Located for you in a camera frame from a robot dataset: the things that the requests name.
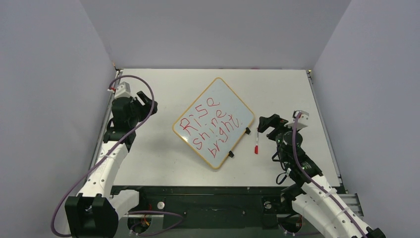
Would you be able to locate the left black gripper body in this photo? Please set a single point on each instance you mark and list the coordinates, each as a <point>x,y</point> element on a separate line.
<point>140,112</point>

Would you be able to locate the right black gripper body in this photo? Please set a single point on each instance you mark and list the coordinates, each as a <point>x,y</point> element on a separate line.
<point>277,126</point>

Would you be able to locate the white red whiteboard marker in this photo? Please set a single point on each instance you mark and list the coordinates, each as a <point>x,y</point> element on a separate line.
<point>257,140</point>

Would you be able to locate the yellow framed whiteboard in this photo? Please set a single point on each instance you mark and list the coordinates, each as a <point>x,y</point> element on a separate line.
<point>214,123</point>

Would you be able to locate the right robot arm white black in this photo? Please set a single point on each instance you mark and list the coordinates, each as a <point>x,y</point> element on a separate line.
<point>312,196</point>

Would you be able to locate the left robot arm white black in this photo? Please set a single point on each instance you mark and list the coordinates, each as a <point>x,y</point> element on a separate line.
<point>92,213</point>

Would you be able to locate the front aluminium extrusion bar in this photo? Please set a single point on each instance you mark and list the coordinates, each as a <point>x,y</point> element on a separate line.
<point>352,201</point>

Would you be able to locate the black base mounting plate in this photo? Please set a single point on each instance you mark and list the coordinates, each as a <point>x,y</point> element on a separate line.
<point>212,207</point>

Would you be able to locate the left aluminium rail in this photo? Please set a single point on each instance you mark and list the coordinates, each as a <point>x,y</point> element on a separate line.
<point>106,118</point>

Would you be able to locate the aluminium rail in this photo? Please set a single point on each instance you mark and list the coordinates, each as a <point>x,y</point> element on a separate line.
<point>309,76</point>
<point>106,118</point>

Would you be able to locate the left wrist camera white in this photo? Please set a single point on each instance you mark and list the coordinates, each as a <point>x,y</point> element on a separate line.
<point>121,90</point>

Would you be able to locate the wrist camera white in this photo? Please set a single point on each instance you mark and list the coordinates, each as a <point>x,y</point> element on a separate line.
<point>300,120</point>
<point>121,90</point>

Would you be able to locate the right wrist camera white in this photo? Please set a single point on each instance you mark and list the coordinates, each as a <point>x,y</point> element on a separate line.
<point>300,120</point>

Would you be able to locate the right aluminium rail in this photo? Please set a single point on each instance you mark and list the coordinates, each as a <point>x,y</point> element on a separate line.
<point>309,76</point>

